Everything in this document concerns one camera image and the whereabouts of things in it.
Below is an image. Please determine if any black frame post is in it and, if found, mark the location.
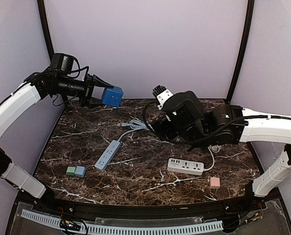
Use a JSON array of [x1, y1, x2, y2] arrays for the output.
[[37, 0, 54, 60], [225, 0, 255, 104]]

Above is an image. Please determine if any light blue power cable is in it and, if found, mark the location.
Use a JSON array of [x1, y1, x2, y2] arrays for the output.
[[117, 119, 152, 142]]

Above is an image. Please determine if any grey slotted cable duct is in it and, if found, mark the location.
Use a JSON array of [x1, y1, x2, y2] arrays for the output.
[[21, 210, 223, 235]]

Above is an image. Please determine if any light blue power strip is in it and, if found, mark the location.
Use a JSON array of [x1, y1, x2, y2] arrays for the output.
[[94, 140, 121, 172]]

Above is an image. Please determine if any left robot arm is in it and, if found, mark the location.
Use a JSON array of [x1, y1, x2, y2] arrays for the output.
[[0, 68, 113, 201]]

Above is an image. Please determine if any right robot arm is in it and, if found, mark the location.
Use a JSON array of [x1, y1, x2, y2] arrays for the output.
[[151, 86, 291, 197]]

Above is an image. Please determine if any light blue plug adapter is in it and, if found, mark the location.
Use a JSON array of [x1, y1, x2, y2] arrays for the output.
[[74, 166, 86, 178]]

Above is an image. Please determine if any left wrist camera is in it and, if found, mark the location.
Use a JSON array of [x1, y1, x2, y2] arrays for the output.
[[49, 53, 76, 74]]

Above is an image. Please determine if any pink plug adapter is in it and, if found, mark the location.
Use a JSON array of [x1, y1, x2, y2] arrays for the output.
[[210, 177, 220, 188]]

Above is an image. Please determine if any black front rail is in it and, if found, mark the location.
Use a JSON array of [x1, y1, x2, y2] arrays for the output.
[[29, 197, 260, 221]]

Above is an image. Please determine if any green plug adapter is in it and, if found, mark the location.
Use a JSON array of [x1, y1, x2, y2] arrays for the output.
[[66, 166, 76, 178]]

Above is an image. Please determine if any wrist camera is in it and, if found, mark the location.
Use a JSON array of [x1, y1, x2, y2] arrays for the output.
[[49, 53, 76, 74], [152, 85, 173, 110]]

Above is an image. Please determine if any left black frame post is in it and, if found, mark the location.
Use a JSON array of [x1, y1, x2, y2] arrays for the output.
[[37, 0, 54, 60]]

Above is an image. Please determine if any blue cube socket adapter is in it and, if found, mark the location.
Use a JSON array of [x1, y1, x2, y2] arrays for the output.
[[101, 87, 123, 107]]

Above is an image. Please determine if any right black frame post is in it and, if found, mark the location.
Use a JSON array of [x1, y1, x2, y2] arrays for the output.
[[225, 0, 255, 104]]

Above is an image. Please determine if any white power strip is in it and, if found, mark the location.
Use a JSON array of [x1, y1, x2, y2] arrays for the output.
[[167, 158, 204, 176]]

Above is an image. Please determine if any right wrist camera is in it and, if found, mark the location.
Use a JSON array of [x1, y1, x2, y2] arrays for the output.
[[152, 85, 173, 110]]

